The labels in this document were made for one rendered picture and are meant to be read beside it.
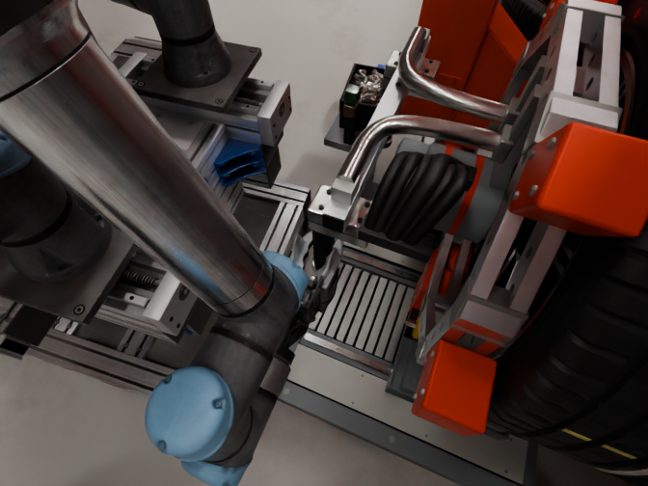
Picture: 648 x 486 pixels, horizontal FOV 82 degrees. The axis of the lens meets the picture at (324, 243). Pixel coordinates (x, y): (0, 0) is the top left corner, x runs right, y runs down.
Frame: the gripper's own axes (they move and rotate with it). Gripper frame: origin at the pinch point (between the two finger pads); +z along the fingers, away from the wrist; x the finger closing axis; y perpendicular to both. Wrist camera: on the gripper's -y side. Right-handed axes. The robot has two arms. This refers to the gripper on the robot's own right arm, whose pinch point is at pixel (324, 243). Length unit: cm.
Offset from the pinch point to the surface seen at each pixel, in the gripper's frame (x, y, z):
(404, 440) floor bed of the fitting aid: -32, -75, -14
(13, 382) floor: 97, -83, -48
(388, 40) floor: 38, -83, 195
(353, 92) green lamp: 15, -17, 58
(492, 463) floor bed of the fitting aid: -58, -75, -10
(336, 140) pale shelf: 20, -38, 59
